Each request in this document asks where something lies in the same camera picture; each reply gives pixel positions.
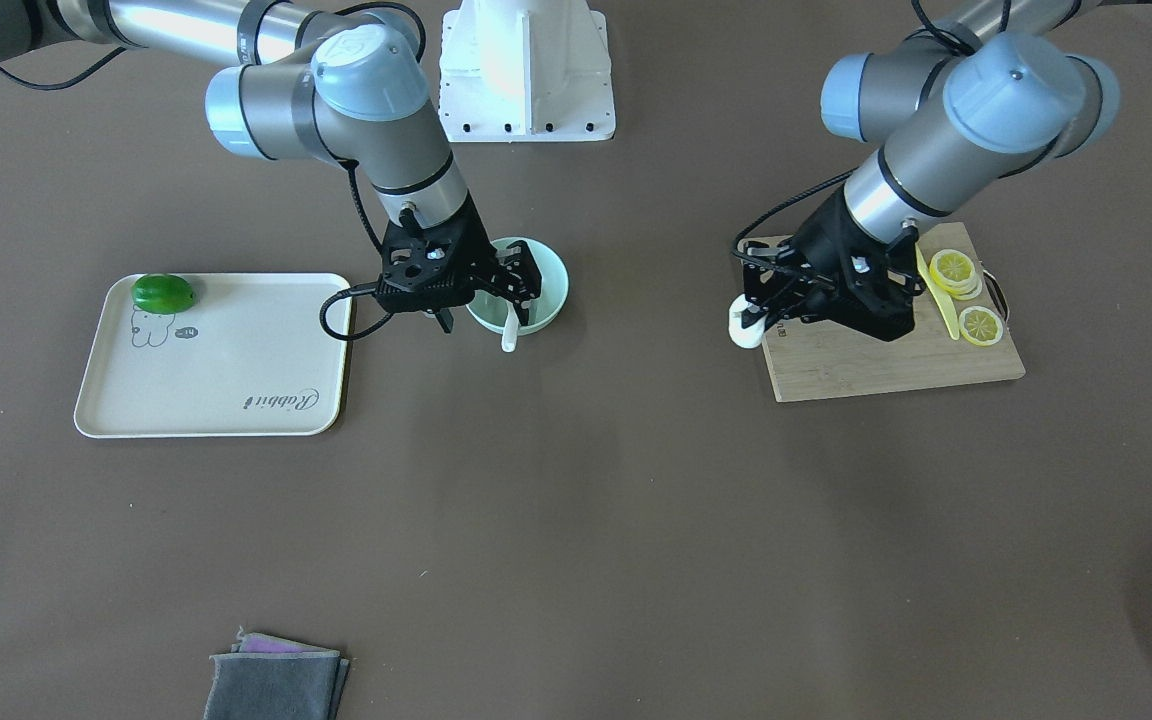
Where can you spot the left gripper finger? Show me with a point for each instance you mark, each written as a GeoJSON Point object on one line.
{"type": "Point", "coordinates": [785, 302]}
{"type": "Point", "coordinates": [753, 307]}

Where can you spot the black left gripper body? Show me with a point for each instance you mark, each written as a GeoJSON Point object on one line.
{"type": "Point", "coordinates": [824, 250]}

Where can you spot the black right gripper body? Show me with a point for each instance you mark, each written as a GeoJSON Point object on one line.
{"type": "Point", "coordinates": [485, 262]}

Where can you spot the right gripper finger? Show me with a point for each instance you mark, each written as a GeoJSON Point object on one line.
{"type": "Point", "coordinates": [445, 319]}
{"type": "Point", "coordinates": [516, 278]}

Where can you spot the white steamed bun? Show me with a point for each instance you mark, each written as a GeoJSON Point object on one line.
{"type": "Point", "coordinates": [744, 336]}

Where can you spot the white ceramic spoon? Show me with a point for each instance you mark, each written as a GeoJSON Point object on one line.
{"type": "Point", "coordinates": [510, 330]}

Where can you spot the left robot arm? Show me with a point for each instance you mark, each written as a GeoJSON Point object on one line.
{"type": "Point", "coordinates": [966, 99]}

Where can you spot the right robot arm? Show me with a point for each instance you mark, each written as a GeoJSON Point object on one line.
{"type": "Point", "coordinates": [297, 83]}

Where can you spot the mint green bowl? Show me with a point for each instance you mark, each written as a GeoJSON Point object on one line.
{"type": "Point", "coordinates": [491, 312]}

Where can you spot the bamboo cutting board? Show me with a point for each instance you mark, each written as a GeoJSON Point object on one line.
{"type": "Point", "coordinates": [827, 360]}

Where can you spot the yellow plastic knife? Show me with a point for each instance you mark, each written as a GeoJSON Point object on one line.
{"type": "Point", "coordinates": [940, 296]}

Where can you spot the lemon slice stack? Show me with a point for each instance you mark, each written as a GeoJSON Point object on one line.
{"type": "Point", "coordinates": [956, 273]}

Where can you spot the single lemon slice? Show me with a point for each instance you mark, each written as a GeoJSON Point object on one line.
{"type": "Point", "coordinates": [981, 326]}

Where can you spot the cream rabbit tray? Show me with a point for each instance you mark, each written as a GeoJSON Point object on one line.
{"type": "Point", "coordinates": [249, 359]}

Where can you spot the green lime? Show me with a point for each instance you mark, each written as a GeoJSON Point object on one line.
{"type": "Point", "coordinates": [163, 294]}

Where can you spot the grey folded cloth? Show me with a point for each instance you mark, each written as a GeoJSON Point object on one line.
{"type": "Point", "coordinates": [267, 677]}

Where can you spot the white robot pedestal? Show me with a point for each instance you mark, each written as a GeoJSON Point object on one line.
{"type": "Point", "coordinates": [526, 71]}

